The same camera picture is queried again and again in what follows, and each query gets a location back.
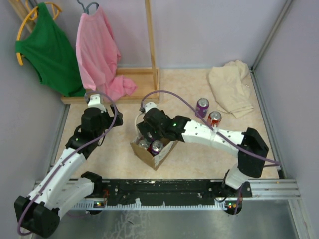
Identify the purple soda can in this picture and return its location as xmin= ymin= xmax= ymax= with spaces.
xmin=147 ymin=132 xmax=153 ymax=139
xmin=151 ymin=140 xmax=164 ymax=156

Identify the silver-top can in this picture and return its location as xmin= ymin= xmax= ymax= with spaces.
xmin=138 ymin=139 xmax=150 ymax=150

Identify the brown canvas bag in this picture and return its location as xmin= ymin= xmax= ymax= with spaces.
xmin=130 ymin=113 xmax=177 ymax=171

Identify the purple Fanta can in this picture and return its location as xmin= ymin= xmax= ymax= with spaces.
xmin=195 ymin=98 xmax=209 ymax=118

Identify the red Coca-Cola can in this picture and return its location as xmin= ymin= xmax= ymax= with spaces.
xmin=207 ymin=111 xmax=222 ymax=128

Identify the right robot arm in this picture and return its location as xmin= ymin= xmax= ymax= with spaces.
xmin=136 ymin=108 xmax=269 ymax=197

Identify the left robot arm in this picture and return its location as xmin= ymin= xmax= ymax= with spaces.
xmin=14 ymin=104 xmax=123 ymax=238

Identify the wooden clothes rack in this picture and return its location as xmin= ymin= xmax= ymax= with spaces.
xmin=9 ymin=0 xmax=160 ymax=103

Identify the pink t-shirt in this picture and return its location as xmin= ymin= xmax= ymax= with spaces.
xmin=75 ymin=6 xmax=137 ymax=101

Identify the beige folded cloth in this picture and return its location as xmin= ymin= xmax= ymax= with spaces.
xmin=207 ymin=60 xmax=254 ymax=118

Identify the green tank top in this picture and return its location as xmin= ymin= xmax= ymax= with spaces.
xmin=15 ymin=2 xmax=86 ymax=97

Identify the yellow clothes hanger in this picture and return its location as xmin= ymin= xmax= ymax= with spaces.
xmin=16 ymin=1 xmax=63 ymax=66

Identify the grey clothes hanger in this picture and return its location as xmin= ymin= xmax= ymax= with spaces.
xmin=77 ymin=0 xmax=99 ymax=14

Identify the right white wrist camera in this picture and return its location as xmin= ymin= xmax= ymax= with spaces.
xmin=139 ymin=102 xmax=157 ymax=114

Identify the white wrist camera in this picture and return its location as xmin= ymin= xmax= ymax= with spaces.
xmin=85 ymin=94 xmax=106 ymax=112
xmin=139 ymin=102 xmax=157 ymax=114

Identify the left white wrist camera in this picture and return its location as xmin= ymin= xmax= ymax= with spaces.
xmin=85 ymin=94 xmax=106 ymax=112

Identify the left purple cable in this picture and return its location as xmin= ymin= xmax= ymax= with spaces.
xmin=16 ymin=91 xmax=118 ymax=235

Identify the purple cable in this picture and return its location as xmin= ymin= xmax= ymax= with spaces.
xmin=16 ymin=91 xmax=118 ymax=235
xmin=140 ymin=90 xmax=281 ymax=217

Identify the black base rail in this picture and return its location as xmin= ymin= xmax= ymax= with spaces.
xmin=80 ymin=179 xmax=252 ymax=214

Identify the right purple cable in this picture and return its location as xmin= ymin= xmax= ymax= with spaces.
xmin=140 ymin=90 xmax=281 ymax=217

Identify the aluminium frame rail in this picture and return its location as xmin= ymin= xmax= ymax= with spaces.
xmin=33 ymin=179 xmax=301 ymax=212

